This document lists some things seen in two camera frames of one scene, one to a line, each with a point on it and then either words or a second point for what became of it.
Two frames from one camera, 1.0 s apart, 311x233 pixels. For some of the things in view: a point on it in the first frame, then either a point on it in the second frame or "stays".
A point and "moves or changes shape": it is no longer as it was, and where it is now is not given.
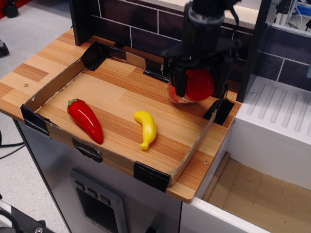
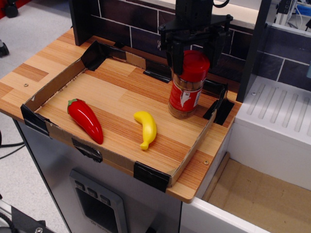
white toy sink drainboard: (271, 131) stays
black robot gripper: (201, 44) -> (194, 22)
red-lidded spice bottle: (199, 85) moves or changes shape
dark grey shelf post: (253, 55) stays
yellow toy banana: (149, 127) stays
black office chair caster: (4, 50) stays
